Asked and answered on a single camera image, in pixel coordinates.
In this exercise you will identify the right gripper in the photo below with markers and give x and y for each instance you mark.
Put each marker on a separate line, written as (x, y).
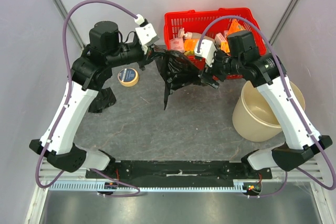
(210, 70)

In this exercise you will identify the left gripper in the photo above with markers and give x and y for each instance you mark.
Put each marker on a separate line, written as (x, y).
(149, 56)

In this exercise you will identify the black trash bag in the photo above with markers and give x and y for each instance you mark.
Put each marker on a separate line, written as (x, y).
(176, 70)
(104, 99)

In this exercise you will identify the beige trash bin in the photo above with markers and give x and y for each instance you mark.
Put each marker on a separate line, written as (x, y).
(265, 111)

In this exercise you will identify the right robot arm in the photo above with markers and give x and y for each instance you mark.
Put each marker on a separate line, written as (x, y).
(268, 76)

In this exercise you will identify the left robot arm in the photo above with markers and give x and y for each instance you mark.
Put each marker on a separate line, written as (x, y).
(89, 73)

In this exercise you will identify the masking tape roll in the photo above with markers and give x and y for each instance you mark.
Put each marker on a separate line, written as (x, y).
(128, 77)

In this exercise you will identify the pink small packet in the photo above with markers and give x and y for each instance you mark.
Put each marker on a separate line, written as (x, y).
(219, 39)

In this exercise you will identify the orange snack pack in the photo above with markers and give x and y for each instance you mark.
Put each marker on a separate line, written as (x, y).
(190, 44)

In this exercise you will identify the pink pouch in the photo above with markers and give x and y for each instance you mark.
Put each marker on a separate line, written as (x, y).
(177, 44)

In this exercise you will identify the orange carton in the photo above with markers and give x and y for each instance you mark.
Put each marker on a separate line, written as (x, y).
(235, 26)

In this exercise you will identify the red plastic basket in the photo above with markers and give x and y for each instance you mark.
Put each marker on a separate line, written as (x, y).
(209, 23)

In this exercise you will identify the pink capped bottle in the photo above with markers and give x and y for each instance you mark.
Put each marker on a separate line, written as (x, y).
(185, 35)

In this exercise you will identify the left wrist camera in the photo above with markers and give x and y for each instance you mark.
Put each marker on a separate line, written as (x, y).
(145, 31)

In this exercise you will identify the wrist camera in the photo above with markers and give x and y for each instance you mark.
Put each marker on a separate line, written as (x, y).
(145, 31)
(205, 49)

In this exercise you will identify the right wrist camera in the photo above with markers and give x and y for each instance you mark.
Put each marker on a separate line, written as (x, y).
(205, 49)

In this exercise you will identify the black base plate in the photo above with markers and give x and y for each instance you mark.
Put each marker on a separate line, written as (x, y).
(171, 174)

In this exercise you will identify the slotted cable duct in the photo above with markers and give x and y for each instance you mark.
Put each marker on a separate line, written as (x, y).
(106, 186)

